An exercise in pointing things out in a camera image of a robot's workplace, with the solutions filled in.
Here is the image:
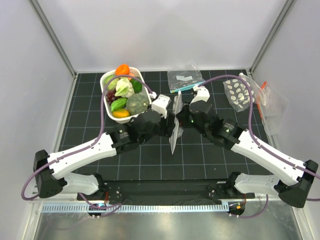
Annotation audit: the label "white dotted zip bag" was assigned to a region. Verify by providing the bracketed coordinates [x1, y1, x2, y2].
[169, 90, 184, 154]

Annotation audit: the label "green netted melon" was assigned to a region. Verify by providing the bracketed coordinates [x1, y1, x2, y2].
[126, 93, 150, 115]

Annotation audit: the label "white cauliflower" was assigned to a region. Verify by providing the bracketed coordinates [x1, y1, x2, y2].
[115, 77, 135, 98]

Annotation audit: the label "white perforated plastic basket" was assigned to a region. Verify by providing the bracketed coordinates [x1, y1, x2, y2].
[99, 67, 152, 124]

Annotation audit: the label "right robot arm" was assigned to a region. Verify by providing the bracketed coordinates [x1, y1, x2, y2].
[176, 100, 319, 208]

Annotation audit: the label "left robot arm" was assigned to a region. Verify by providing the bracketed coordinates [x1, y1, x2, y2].
[33, 109, 179, 200]

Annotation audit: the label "blue zipper clear bag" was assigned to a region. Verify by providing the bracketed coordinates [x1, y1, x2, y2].
[167, 63, 205, 94]

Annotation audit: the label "orange zipper clear bag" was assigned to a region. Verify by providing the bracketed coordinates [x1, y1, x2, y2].
[257, 81, 289, 136]

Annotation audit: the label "black grid mat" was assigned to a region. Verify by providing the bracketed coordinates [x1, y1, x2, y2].
[57, 70, 272, 181]

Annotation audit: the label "yellow orange mango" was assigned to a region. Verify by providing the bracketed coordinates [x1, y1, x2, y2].
[112, 108, 131, 119]

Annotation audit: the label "green bell pepper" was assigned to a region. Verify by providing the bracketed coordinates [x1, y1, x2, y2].
[130, 78, 143, 94]

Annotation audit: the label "green cucumber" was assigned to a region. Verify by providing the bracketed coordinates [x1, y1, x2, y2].
[110, 97, 128, 112]

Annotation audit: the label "dark red grapes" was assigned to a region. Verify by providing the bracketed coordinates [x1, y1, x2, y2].
[106, 91, 117, 104]

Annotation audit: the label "green cabbage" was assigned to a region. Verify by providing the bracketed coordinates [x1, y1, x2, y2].
[103, 75, 120, 91]

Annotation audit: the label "orange tangerine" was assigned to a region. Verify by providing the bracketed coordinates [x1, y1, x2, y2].
[115, 63, 130, 76]

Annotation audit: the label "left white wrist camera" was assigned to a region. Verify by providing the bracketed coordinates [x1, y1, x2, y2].
[151, 94, 171, 119]

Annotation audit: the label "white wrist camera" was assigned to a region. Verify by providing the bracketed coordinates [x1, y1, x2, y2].
[151, 94, 171, 119]
[190, 85, 210, 104]

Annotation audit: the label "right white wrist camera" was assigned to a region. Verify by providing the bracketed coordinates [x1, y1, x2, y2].
[190, 85, 210, 104]

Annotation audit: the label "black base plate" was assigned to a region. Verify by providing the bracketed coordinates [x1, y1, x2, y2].
[85, 179, 255, 206]

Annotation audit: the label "aluminium front rail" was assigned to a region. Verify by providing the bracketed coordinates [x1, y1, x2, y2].
[41, 202, 229, 214]

